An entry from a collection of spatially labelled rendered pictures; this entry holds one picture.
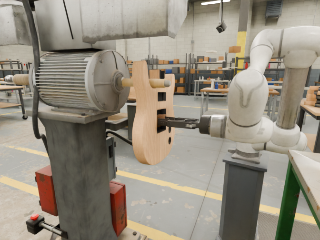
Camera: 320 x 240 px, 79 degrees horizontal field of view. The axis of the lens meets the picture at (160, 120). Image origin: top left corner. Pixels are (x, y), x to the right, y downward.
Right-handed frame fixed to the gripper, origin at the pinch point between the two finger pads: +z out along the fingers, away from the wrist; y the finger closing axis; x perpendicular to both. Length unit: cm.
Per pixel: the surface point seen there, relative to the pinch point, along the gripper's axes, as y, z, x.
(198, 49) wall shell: 1067, 233, 278
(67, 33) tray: -19, 34, 33
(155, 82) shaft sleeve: -11.0, -0.7, 15.6
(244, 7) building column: 645, -8, 305
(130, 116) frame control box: 11.8, 23.6, -1.0
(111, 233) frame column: 8, 33, -71
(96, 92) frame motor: -20.3, 18.5, 10.9
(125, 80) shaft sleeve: -10.9, 12.0, 16.1
